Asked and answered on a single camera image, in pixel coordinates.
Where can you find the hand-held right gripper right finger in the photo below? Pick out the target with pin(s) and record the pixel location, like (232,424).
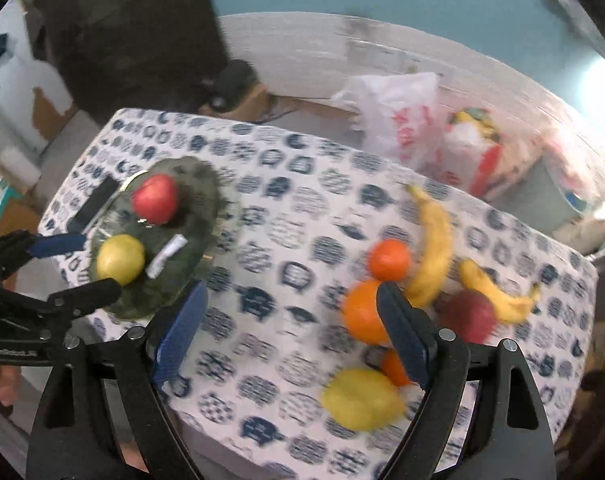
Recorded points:
(402,340)

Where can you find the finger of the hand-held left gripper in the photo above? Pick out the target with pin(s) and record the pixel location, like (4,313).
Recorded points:
(57,245)
(82,299)

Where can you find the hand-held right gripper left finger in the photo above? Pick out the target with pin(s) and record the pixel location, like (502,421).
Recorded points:
(182,335)

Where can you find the large orange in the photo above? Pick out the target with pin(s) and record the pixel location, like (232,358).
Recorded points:
(362,312)

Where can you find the yellow-green apple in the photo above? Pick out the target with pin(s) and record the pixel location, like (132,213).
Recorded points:
(362,400)
(120,260)

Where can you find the red apple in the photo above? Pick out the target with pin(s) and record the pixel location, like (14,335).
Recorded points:
(465,317)
(155,200)

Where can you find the small tangerine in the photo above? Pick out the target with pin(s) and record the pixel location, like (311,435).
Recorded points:
(390,260)

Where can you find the green glass plate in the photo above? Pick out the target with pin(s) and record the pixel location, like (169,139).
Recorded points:
(192,200)

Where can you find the person's left hand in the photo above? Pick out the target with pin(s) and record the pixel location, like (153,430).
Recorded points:
(0,382)

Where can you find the black smartphone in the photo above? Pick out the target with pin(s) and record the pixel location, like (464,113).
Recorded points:
(95,205)

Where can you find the short yellow banana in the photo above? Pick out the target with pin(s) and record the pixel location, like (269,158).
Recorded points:
(487,290)

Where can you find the long yellow banana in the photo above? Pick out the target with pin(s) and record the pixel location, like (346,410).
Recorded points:
(435,240)

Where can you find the cat print tablecloth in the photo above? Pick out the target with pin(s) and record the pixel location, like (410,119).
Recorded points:
(282,200)

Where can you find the colourful plastic bag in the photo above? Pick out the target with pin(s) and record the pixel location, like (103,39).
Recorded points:
(477,160)

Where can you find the dark cloth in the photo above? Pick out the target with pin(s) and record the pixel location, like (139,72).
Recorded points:
(122,25)

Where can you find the white plastic bag red print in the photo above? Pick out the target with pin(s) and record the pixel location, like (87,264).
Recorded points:
(397,110)

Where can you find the black round bag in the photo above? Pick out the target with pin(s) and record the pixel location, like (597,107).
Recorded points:
(235,80)

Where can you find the brown cardboard box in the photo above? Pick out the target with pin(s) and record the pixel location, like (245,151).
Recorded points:
(307,112)

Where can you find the pink plastic bag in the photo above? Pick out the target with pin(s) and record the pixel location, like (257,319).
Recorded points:
(577,165)

